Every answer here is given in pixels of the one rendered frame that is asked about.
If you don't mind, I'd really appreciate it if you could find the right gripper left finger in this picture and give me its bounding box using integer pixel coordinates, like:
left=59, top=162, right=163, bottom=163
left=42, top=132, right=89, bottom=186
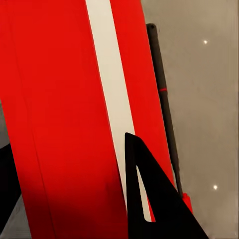
left=0, top=144, right=22, bottom=235

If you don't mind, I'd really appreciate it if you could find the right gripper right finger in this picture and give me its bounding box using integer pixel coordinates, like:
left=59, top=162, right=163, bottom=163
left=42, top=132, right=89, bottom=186
left=124, top=132, right=209, bottom=239

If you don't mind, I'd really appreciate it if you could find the radio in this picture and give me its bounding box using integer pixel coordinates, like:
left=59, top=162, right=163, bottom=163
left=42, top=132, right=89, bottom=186
left=0, top=0, right=192, bottom=239

